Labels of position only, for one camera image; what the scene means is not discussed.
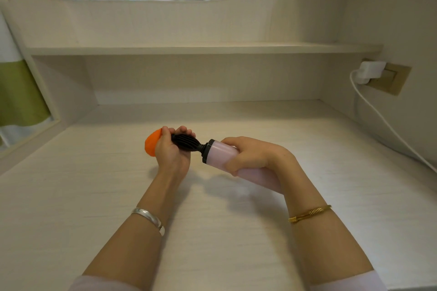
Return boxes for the beige wall socket plate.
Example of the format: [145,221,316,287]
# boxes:
[361,58,412,96]

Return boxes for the silver bangle bracelet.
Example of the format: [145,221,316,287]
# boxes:
[131,207,166,237]

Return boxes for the person's left forearm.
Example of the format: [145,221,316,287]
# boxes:
[81,171,192,290]

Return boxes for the gold bangle bracelet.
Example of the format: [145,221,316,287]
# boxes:
[288,205,332,225]

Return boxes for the white power adapter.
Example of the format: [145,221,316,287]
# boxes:
[356,60,387,85]

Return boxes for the person's left hand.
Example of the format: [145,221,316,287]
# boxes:
[154,125,197,179]

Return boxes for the orange balloon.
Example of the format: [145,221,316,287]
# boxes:
[144,128,163,157]

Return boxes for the pink black balloon pump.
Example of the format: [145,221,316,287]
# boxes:
[170,133,284,195]

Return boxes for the cream wooden shelf board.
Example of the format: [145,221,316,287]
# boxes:
[25,41,384,56]

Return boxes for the white power cable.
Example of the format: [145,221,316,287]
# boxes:
[349,69,437,175]

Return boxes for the person's right forearm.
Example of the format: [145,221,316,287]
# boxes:
[278,157,375,286]

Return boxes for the pale pink left sleeve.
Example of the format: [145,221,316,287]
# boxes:
[68,275,142,291]

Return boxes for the person's right hand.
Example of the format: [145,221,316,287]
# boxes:
[220,136,298,179]

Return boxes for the green and white curtain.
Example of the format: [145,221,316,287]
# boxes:
[0,11,54,148]

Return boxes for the pale pink sleeve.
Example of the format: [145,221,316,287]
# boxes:
[309,269,388,291]
[68,275,142,291]

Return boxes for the pale pink right sleeve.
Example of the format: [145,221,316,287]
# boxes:
[309,269,388,291]

